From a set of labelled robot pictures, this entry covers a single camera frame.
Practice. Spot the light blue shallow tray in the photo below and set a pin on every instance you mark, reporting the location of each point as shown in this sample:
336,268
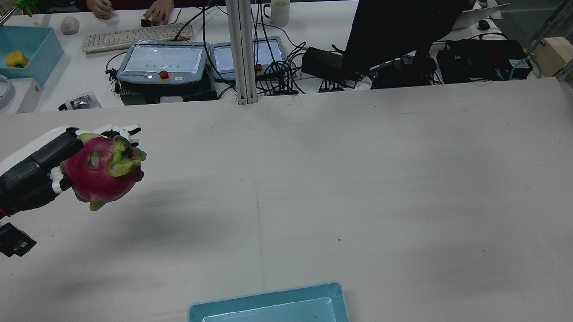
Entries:
273,314

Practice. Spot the black computer monitor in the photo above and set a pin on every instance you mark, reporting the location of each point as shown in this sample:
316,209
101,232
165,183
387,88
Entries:
405,23

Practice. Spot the black computer mouse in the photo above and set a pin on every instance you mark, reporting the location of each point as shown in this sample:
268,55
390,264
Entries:
146,23

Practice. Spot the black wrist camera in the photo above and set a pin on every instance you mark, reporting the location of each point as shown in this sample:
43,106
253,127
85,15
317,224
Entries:
13,239

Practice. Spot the grey round ball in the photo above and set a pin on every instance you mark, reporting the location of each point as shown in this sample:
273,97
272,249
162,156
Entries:
69,25

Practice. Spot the black electronics box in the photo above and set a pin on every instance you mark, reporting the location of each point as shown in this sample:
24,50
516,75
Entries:
478,59

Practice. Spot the operator hand on mouse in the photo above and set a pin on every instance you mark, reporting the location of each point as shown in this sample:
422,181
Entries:
159,9

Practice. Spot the small grey teach pendant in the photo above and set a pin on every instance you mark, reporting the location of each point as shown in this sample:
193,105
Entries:
223,58

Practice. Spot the small black mouse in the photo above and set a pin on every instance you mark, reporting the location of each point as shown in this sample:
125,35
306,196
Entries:
483,24

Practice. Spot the aluminium frame bar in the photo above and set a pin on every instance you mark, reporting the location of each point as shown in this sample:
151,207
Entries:
565,22

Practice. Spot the operator free hand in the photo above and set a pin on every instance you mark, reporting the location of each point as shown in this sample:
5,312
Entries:
100,6

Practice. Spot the white mug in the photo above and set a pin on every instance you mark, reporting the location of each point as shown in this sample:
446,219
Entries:
279,11

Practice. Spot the light blue deep bin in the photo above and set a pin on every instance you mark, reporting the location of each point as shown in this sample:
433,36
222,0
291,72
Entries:
39,50

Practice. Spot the aluminium profile post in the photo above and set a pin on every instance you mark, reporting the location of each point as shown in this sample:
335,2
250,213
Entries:
242,48

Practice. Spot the black box under pendant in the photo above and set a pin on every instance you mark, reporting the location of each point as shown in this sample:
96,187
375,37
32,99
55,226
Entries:
170,94

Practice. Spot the beige computer keyboard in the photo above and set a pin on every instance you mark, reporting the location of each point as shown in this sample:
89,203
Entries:
137,37

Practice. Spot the yellow toy fruit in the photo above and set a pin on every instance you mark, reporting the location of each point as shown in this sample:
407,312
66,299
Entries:
16,59

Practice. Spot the large grey teach pendant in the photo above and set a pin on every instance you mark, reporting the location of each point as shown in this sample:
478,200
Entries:
164,60

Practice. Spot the white product box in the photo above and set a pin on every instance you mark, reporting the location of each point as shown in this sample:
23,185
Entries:
27,96

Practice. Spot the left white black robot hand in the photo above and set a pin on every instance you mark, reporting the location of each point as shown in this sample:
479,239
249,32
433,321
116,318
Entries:
25,172

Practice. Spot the wooden block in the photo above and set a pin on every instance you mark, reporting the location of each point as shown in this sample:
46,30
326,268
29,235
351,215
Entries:
557,56

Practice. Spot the pink dragon fruit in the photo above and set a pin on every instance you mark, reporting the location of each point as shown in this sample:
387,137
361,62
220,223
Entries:
103,170

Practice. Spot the clear bag of metal parts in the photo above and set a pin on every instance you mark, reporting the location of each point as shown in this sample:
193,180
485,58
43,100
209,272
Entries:
80,101

